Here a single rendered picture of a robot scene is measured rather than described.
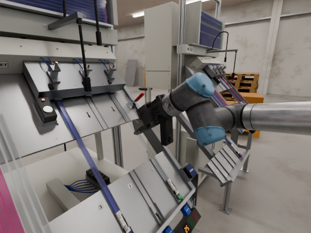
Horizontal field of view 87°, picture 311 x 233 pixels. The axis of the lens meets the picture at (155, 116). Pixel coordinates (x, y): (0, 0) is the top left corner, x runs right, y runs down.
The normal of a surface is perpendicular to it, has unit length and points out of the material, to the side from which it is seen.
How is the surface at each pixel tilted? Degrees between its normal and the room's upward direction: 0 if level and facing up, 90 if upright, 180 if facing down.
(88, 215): 45
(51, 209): 0
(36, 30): 90
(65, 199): 0
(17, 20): 90
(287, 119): 86
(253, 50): 90
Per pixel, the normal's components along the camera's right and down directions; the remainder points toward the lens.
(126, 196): 0.54, -0.56
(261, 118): -0.85, 0.08
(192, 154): -0.64, 0.22
